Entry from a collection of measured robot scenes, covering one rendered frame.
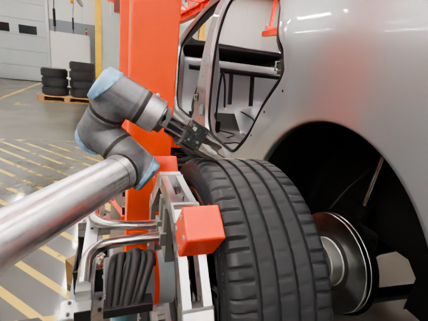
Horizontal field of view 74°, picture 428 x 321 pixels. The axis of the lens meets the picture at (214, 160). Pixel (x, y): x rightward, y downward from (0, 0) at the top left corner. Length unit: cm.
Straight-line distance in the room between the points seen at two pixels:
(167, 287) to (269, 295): 30
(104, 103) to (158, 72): 39
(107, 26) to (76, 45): 238
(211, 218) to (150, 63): 66
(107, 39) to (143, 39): 1248
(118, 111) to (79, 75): 818
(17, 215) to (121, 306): 25
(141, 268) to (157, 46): 73
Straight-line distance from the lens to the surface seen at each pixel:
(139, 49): 105
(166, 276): 80
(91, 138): 76
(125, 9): 301
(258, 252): 60
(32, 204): 54
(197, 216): 55
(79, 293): 63
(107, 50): 1353
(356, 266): 99
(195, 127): 71
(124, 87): 70
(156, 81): 106
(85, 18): 1367
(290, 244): 64
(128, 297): 61
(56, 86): 907
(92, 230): 83
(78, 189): 58
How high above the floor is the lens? 142
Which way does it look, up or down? 18 degrees down
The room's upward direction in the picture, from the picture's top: 7 degrees clockwise
